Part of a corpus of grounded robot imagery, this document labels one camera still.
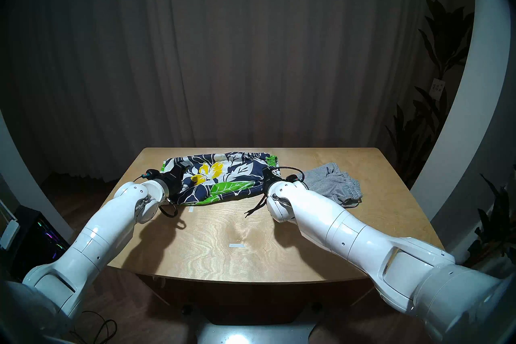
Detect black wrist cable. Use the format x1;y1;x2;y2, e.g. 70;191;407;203
278;166;309;190
158;202;179;219

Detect small dark leafy plant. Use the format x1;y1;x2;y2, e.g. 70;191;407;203
464;164;516;271

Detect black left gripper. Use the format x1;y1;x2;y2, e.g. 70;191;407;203
161;163;191;198

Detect black computer tower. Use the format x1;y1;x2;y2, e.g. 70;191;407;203
8;205;71;281

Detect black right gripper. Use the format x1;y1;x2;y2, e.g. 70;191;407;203
262;168;283;187

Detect white router box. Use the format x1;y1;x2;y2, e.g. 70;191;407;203
0;218;21;250

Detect tall dark leafy plant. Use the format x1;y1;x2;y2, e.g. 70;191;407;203
385;0;474;188

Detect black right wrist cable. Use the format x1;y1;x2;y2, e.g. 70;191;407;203
278;166;309;190

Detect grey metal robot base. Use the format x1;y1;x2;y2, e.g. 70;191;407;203
181;303;323;344

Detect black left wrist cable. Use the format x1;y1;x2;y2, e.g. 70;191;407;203
158;202;179;219

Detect navy green floral shorts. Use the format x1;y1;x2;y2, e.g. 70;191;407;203
161;152;281;219

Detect grey jersey shorts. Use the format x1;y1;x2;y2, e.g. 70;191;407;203
302;163;362;209

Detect beige pleated curtain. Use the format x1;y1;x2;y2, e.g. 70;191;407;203
0;0;456;182

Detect black floor cable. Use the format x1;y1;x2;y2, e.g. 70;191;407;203
71;310;117;344

